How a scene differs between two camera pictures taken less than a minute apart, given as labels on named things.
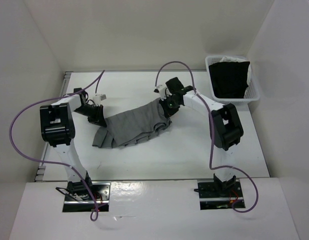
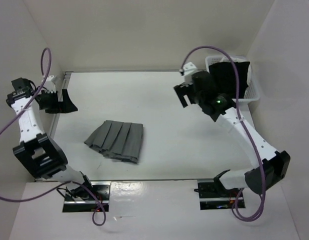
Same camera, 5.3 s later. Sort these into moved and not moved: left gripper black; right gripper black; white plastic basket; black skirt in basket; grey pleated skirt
Moved: grey pleated skirt; right gripper black; left gripper black
Not moved: white plastic basket; black skirt in basket
